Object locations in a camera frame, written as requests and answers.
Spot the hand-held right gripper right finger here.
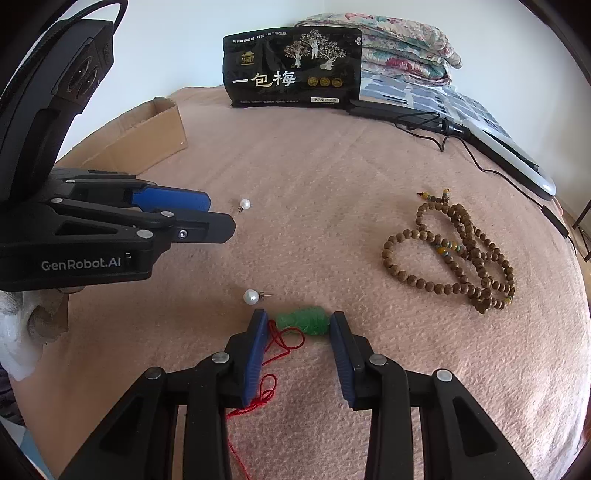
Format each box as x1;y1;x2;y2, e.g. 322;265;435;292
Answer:
330;311;539;480

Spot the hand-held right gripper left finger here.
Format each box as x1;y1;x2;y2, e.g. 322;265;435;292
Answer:
60;310;269;480

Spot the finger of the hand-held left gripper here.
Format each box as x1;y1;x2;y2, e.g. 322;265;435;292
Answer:
46;199;237;244
51;172;212;212

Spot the green jade pendant red cord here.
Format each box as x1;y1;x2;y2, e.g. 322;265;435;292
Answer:
225;305;330;480

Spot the cardboard box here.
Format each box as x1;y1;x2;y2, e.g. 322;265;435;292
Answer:
53;96;189;183

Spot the person's left hand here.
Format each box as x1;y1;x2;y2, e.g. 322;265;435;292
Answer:
25;286;86;345

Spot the dark patterned cloth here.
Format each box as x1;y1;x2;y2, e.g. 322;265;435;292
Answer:
0;364;28;425

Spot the black snack bag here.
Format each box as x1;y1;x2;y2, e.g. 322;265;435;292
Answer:
222;25;363;110

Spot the black folded tripod stand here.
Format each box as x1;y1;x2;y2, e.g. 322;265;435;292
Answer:
347;99;472;139

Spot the grey patterned bed sheet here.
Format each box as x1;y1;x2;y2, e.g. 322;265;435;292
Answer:
358;74;513;139

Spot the folded floral quilt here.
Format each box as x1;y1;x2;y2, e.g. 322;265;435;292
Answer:
295;13;462;88

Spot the brown wooden bead necklace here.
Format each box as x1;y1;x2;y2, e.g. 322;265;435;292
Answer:
382;188;516;315

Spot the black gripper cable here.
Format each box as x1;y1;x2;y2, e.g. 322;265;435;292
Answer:
0;0;131;102

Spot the black ring light cable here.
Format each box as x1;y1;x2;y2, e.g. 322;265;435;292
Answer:
392;115;578;252

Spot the white ring light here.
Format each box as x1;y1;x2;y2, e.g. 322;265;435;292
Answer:
462;117;557;201

